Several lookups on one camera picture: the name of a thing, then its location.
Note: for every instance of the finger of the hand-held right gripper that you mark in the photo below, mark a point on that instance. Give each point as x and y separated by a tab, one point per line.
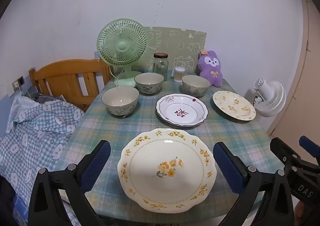
282	151
311	147

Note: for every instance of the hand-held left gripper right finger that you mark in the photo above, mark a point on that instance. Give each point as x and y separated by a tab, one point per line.
227	168

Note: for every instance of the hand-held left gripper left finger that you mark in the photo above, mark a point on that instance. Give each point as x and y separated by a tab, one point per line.
96	166

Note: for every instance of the large yellow flower plate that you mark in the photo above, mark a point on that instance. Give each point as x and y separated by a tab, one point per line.
166	169

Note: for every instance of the small yellow flower plate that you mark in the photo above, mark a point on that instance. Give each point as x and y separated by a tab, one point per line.
233	104

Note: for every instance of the green floral ceramic bowl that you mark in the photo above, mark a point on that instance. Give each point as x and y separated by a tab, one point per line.
120	101
196	85
148	83

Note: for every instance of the plaid tablecloth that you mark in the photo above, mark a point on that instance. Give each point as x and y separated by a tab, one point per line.
112	128

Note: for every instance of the white clip fan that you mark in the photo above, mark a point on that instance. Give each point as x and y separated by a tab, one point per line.
271	101

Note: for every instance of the blue checked printed blanket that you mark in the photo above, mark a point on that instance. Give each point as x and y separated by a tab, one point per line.
37	136

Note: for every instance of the beige door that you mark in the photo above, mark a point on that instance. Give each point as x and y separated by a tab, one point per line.
307	78

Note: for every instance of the grey cloth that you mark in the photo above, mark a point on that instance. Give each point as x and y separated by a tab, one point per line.
42	98

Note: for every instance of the purple plush rabbit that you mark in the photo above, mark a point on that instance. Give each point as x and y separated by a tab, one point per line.
211	71

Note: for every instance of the wooden bed headboard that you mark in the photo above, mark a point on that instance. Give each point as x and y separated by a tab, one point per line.
62	71

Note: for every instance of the cotton swab container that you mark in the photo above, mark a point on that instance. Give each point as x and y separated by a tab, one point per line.
178	76

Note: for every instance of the glass jar with dark lid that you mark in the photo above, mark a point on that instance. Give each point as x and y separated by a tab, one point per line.
160	67

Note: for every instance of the green desk fan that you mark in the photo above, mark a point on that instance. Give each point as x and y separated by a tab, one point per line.
122	46

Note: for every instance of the blue wall sticker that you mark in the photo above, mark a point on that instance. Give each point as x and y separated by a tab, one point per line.
96	54

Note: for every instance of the wall socket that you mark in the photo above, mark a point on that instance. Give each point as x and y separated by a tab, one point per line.
20	81

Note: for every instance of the green patterned wall sheet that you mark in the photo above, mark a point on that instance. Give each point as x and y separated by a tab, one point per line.
172	41

